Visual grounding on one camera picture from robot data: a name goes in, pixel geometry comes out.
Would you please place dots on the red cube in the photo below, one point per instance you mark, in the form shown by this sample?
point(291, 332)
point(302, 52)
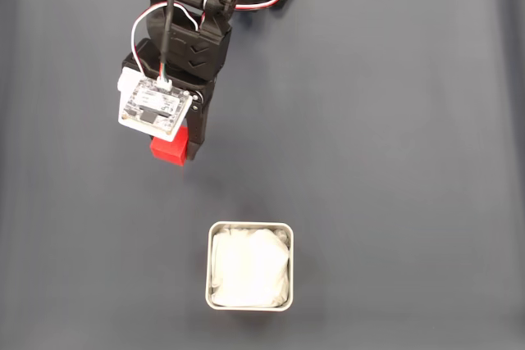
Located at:
point(170, 151)

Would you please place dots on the white square box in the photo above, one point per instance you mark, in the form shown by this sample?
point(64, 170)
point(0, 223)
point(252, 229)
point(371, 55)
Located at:
point(207, 268)

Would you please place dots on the white crumpled tissue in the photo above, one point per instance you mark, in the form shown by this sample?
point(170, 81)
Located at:
point(250, 268)

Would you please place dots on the dark grey mat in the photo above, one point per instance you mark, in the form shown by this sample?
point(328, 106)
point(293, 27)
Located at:
point(389, 141)

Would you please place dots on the white camera board mount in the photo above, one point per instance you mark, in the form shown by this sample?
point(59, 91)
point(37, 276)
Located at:
point(153, 108)

